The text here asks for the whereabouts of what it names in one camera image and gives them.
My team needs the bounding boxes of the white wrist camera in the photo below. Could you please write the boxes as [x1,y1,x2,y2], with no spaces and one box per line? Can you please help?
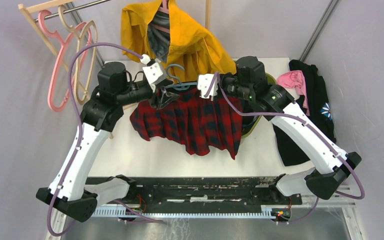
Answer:
[197,73,219,101]
[140,54,168,93]

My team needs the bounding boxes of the black garment with flower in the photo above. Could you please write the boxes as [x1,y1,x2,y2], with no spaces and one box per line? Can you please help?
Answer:
[272,59,337,167]

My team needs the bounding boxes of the metal rack rod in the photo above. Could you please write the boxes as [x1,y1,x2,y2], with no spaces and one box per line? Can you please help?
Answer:
[44,0,111,20]

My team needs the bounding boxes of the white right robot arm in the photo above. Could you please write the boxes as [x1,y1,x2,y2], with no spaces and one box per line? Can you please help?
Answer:
[206,56,366,204]

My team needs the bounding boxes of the white cable duct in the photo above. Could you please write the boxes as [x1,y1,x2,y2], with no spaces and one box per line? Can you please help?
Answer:
[92,204,276,220]

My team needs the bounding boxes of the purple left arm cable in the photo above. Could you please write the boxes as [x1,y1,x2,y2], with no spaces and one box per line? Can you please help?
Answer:
[46,42,166,237]

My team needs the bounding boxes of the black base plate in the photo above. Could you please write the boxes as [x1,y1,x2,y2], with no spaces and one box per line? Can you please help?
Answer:
[85,176,303,215]

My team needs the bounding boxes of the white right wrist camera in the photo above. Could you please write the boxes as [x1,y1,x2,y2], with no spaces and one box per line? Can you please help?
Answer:
[197,73,219,101]

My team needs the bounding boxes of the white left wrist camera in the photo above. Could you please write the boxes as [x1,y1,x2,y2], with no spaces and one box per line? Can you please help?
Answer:
[140,54,168,93]

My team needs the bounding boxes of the beige wooden hanger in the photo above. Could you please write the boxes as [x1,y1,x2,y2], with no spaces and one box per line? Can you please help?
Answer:
[57,5,98,105]

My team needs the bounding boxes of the grey blue plastic hanger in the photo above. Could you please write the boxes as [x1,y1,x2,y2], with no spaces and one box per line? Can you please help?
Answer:
[165,63,197,91]

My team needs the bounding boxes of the olive green plastic basket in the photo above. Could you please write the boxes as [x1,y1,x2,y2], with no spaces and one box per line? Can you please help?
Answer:
[241,73,277,139]

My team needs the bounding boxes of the black skirt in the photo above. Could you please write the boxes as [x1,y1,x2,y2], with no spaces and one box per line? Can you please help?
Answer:
[241,116,261,136]

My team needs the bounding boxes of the red plaid skirt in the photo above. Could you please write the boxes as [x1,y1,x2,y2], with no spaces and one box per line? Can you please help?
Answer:
[129,88,244,160]

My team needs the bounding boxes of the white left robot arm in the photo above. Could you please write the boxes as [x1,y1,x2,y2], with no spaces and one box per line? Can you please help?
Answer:
[36,59,170,223]

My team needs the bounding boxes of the wooden clothes rack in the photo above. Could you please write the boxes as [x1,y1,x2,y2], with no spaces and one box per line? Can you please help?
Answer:
[17,0,213,140]

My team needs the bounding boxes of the pink garment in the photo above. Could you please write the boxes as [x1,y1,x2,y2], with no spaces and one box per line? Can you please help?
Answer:
[276,70,310,116]

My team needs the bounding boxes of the pink plastic hanger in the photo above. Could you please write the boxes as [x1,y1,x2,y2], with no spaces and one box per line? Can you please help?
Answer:
[38,9,76,112]

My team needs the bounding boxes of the yellow skirt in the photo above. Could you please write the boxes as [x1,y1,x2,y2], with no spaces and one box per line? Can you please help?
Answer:
[120,0,236,82]

